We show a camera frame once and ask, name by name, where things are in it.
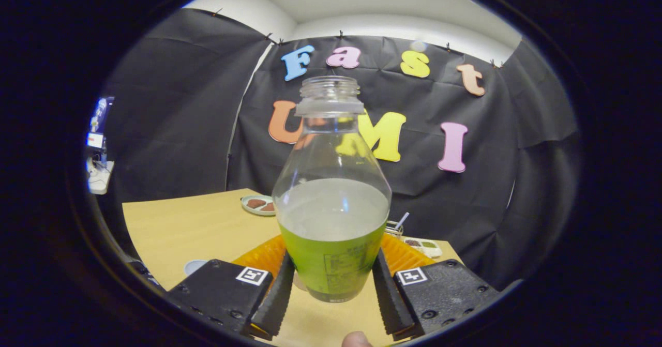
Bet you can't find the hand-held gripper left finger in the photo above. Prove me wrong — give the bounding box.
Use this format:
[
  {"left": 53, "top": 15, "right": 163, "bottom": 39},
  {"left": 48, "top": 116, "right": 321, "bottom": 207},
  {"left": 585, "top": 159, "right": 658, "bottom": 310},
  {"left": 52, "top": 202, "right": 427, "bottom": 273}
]
[{"left": 165, "top": 233, "right": 296, "bottom": 340}]

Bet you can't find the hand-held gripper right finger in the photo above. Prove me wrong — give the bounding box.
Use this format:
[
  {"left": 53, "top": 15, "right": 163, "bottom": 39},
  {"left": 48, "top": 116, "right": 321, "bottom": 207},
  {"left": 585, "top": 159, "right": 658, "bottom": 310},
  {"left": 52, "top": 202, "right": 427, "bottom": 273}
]
[{"left": 372, "top": 232, "right": 502, "bottom": 340}]

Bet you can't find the clear juice bottle green label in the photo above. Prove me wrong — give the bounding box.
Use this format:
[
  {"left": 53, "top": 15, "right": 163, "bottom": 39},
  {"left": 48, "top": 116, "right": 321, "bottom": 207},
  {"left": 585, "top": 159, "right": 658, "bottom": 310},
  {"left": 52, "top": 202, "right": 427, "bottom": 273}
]
[{"left": 272, "top": 76, "right": 393, "bottom": 303}]

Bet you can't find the white divided dish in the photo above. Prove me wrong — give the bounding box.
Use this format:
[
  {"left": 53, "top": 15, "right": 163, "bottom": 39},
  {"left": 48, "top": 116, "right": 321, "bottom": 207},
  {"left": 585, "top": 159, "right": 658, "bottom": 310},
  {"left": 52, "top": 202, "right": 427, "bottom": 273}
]
[{"left": 402, "top": 236, "right": 443, "bottom": 259}]

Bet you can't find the pale green plate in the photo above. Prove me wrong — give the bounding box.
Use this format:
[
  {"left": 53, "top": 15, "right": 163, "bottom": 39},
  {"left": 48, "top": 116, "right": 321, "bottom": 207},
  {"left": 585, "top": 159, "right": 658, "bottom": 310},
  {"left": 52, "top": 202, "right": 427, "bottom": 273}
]
[{"left": 240, "top": 195, "right": 277, "bottom": 217}]

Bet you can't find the wooden table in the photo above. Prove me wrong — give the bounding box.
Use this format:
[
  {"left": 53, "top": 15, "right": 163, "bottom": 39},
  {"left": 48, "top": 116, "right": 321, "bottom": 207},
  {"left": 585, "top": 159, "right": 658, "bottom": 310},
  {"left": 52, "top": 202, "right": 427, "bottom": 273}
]
[{"left": 122, "top": 188, "right": 463, "bottom": 347}]

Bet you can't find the black backdrop cloth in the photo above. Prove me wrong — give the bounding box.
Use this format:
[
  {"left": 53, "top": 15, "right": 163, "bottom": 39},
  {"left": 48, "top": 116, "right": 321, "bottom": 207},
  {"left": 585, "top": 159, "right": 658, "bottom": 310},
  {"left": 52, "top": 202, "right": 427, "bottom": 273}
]
[{"left": 98, "top": 8, "right": 580, "bottom": 291}]

